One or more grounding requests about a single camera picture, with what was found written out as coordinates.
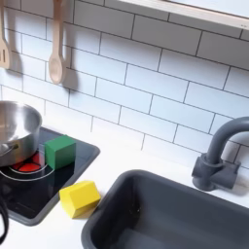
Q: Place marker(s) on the pale wooden shelf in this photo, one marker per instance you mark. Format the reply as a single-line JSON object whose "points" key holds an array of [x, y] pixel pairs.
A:
{"points": [[194, 12]]}

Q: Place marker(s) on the wooden spoon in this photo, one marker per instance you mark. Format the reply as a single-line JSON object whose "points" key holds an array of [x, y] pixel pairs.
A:
{"points": [[57, 66]]}

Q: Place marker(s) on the black stove top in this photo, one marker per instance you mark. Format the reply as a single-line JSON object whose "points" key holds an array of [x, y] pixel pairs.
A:
{"points": [[34, 201]]}

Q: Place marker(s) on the dark grey tap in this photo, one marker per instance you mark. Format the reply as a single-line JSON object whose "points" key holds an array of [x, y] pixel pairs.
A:
{"points": [[214, 168]]}

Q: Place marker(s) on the wooden slotted spatula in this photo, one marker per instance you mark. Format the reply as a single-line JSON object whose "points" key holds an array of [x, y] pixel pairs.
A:
{"points": [[4, 55]]}

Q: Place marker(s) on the green toy block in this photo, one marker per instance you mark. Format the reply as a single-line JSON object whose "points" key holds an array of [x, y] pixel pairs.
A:
{"points": [[60, 152]]}

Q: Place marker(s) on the yellow toy block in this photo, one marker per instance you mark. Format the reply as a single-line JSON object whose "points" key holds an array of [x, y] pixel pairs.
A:
{"points": [[79, 198]]}

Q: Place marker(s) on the dark grey sink basin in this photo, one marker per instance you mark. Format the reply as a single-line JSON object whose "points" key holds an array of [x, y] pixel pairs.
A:
{"points": [[168, 220]]}

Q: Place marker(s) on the steel pot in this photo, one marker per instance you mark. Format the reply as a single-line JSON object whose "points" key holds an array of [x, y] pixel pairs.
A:
{"points": [[20, 131]]}

